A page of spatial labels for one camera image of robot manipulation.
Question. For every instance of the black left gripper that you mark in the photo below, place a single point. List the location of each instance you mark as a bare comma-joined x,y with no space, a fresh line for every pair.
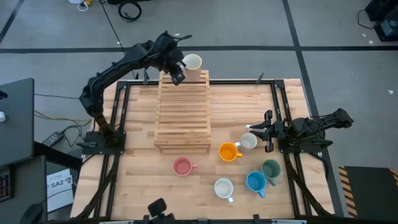
169,56

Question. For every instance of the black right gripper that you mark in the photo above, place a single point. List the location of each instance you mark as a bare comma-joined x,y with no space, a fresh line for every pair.
280,130

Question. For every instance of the red patterned white mug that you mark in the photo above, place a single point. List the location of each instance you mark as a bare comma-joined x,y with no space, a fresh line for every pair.
192,62

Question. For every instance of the grey patterned white mug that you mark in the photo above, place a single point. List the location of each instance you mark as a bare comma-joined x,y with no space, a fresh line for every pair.
247,142

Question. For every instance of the green mug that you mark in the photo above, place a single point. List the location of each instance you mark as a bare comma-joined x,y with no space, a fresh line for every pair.
271,169

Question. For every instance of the orange mug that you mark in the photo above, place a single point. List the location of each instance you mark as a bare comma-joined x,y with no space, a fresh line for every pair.
229,152

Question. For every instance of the pink faceted mug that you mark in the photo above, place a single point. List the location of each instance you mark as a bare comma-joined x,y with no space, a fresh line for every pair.
183,167

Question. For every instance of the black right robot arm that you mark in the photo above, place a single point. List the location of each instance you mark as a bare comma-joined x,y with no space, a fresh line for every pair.
335,118

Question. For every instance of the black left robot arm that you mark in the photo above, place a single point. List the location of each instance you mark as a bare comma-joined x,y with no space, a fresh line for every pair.
109,73

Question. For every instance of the wooden slatted rack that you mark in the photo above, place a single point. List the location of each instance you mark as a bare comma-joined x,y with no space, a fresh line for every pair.
183,112

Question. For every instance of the blue patterned white mug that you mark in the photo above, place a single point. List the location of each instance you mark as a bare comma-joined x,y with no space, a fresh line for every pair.
223,188

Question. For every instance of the black yellow striped mat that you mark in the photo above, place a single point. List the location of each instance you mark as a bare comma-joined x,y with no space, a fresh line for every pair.
370,193

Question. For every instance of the black rectangular device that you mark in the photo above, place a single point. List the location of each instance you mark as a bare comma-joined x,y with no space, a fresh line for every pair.
157,207

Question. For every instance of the black power adapter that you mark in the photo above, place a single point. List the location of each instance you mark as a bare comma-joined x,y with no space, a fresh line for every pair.
53,139

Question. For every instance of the black desk bar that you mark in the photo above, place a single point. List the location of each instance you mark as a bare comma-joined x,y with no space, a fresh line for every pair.
56,157

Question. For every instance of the black equipment case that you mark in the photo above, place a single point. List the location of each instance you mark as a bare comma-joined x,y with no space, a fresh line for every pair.
379,9
387,29

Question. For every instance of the white SA2 paper sheet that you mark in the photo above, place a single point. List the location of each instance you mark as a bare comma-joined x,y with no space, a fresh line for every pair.
59,193

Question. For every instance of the small white object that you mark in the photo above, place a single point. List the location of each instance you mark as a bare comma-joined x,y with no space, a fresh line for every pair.
2,116

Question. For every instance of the black chair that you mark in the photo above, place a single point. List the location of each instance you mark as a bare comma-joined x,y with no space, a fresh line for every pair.
31,214

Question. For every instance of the black keyboard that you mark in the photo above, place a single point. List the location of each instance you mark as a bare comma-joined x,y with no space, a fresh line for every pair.
4,186

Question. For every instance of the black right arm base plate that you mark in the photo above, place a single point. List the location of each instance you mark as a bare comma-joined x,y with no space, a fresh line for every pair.
298,150

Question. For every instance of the black metal table frame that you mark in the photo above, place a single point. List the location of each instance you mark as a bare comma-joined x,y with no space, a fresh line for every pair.
136,83

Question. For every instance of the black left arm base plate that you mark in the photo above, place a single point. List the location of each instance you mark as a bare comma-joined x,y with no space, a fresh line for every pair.
93,150

